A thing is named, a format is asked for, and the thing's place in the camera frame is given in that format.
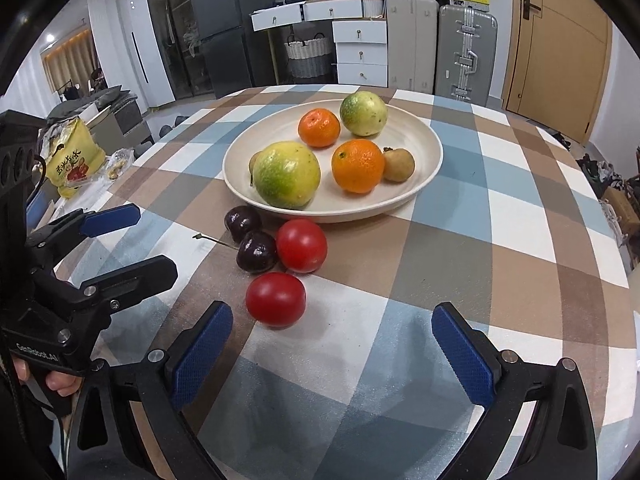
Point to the dark cherry with stem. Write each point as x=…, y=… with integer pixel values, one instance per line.
x=256, y=253

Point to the wooden door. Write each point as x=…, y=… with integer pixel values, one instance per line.
x=558, y=62

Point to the large green passion fruit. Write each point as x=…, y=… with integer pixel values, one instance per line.
x=363, y=113

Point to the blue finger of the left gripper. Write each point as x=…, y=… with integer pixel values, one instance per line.
x=59, y=237
x=125, y=287

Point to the grey slippers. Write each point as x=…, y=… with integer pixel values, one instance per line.
x=165, y=129

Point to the brown longan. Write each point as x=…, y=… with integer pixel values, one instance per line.
x=399, y=165
x=251, y=166

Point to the small orange mandarin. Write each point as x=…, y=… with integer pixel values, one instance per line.
x=319, y=128

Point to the beige suitcase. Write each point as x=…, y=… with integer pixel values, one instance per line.
x=411, y=44

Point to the woven laundry basket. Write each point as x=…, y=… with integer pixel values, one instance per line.
x=309, y=58

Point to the large orange mandarin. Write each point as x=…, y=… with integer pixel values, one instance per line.
x=357, y=166

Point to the checkered tablecloth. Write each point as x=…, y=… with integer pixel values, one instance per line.
x=509, y=232

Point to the yellow green passion fruit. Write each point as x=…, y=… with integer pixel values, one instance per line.
x=287, y=174

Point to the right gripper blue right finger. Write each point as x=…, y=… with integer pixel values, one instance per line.
x=559, y=441

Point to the yellow snack bag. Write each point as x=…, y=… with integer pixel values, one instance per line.
x=71, y=155

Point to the left hand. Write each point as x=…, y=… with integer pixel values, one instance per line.
x=61, y=383

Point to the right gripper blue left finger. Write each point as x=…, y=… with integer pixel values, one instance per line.
x=105, y=441

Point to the black refrigerator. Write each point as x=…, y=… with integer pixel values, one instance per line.
x=236, y=57

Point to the silver suitcase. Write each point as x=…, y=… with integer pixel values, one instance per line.
x=465, y=57

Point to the red cherry tomato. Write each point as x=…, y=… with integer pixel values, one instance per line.
x=276, y=299
x=302, y=246

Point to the dark glass cabinet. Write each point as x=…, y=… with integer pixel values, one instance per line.
x=176, y=32

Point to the white drawer desk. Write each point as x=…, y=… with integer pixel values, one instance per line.
x=359, y=31

